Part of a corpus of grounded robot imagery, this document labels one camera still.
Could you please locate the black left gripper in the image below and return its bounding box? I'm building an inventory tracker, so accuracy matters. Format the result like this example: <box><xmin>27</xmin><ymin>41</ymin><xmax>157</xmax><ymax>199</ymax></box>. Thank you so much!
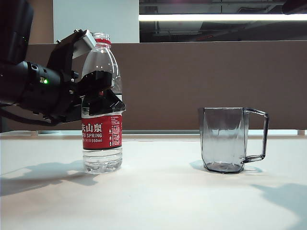
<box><xmin>49</xmin><ymin>69</ymin><xmax>127</xmax><ymax>124</ymax></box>

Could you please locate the red label mineral water bottle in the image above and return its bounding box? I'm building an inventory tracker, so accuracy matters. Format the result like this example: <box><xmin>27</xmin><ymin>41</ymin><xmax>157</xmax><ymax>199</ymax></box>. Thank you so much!
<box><xmin>81</xmin><ymin>32</ymin><xmax>123</xmax><ymax>174</ymax></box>

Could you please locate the brown desk partition panel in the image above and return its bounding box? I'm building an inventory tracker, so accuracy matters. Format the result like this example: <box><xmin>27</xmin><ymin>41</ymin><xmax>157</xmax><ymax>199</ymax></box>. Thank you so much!
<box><xmin>24</xmin><ymin>40</ymin><xmax>307</xmax><ymax>131</ymax></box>

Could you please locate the white ceiling light strip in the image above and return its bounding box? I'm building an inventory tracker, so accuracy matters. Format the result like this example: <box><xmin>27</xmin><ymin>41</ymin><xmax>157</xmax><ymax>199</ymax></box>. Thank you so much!
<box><xmin>139</xmin><ymin>13</ymin><xmax>307</xmax><ymax>23</ymax></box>

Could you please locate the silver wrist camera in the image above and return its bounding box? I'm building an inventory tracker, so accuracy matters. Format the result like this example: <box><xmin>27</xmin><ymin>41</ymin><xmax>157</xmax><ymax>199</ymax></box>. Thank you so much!
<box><xmin>71</xmin><ymin>30</ymin><xmax>97</xmax><ymax>59</ymax></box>

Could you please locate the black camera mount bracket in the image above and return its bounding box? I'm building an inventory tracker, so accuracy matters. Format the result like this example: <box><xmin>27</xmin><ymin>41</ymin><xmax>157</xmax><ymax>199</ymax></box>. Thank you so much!
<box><xmin>46</xmin><ymin>30</ymin><xmax>89</xmax><ymax>80</ymax></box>

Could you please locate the aluminium partition base rail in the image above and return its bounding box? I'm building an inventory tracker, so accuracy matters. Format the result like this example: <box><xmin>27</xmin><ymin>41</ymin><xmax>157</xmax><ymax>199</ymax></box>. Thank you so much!
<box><xmin>0</xmin><ymin>129</ymin><xmax>307</xmax><ymax>138</ymax></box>

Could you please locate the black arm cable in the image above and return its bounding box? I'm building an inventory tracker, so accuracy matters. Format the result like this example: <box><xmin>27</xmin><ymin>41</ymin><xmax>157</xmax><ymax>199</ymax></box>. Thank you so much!
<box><xmin>0</xmin><ymin>102</ymin><xmax>59</xmax><ymax>127</ymax></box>

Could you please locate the grey transparent handled cup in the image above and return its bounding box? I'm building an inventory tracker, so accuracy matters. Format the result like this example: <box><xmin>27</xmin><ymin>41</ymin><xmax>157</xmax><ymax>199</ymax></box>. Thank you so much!
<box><xmin>198</xmin><ymin>107</ymin><xmax>270</xmax><ymax>173</ymax></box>

